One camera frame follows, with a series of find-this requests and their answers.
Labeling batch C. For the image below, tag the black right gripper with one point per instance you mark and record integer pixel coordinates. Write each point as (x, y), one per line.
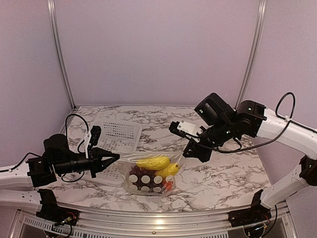
(197, 151)

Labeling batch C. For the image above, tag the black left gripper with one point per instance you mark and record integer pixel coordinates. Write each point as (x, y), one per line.
(95, 161)

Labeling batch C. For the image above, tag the orange mini pumpkin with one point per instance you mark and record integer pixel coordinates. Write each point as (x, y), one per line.
(167, 186)

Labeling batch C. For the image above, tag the clear zip top bag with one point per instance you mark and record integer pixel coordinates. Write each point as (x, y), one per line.
(128, 160)

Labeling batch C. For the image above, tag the dark red grape bunch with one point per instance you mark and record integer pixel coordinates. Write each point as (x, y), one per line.
(144, 181)

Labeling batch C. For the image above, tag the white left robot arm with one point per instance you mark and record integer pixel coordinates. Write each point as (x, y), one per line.
(23, 185)

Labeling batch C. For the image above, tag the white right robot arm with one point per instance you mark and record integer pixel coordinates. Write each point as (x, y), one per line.
(287, 148)

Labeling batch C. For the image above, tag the white plastic perforated basket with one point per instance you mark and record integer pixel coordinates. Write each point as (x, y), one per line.
(116, 136)

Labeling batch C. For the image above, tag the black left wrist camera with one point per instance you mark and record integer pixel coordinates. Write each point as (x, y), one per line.
(91, 139)

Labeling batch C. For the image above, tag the aluminium frame post right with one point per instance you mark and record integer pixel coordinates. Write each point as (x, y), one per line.
(253, 52)

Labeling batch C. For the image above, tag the aluminium frame post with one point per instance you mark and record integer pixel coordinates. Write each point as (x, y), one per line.
(253, 52)
(59, 54)

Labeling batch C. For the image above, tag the aluminium front table rail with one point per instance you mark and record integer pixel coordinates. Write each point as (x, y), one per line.
(104, 223)

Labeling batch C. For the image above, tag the aluminium frame post left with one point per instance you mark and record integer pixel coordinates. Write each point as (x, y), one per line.
(59, 54)

